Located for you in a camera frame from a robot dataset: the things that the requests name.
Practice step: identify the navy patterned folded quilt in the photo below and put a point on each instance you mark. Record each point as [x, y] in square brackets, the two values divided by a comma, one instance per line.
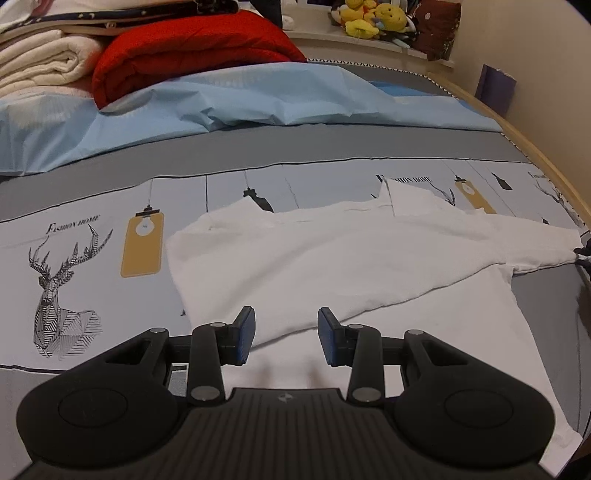
[138, 13]

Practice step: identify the red folded quilt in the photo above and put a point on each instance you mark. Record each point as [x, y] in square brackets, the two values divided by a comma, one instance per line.
[184, 50]

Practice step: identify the white seal plush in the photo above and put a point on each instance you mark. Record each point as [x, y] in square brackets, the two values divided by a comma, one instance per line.
[288, 22]

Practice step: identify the white window sill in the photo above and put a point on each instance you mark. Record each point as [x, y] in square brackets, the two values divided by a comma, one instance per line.
[323, 42]

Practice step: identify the dark blue shark plush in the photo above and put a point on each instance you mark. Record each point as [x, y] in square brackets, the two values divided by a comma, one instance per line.
[270, 11]

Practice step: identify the cream folded blanket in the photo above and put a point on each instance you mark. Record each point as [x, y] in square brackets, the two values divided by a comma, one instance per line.
[37, 60]

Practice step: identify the purple box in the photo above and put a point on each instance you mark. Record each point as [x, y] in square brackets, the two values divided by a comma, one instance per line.
[495, 90]

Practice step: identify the grey printed bedsheet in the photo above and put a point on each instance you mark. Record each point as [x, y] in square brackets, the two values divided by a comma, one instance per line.
[115, 184]

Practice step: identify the yellow plush toy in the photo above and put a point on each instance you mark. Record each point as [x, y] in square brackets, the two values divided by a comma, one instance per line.
[360, 27]
[390, 16]

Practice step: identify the dark red cushion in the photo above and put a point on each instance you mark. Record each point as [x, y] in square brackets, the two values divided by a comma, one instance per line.
[436, 25]

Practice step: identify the black and white striped plush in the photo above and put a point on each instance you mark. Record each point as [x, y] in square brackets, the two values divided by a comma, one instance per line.
[402, 39]

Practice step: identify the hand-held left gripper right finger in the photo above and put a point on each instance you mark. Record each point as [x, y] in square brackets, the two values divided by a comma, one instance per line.
[325, 338]

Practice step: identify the white t-shirt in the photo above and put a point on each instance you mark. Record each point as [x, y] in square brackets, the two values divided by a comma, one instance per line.
[323, 258]

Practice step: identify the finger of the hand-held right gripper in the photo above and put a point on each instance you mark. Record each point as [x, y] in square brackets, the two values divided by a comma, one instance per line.
[584, 265]

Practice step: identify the light blue sheet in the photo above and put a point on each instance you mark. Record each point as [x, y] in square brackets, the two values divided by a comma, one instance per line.
[231, 101]

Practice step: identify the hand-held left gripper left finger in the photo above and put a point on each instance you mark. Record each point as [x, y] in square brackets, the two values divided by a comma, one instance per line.
[244, 333]

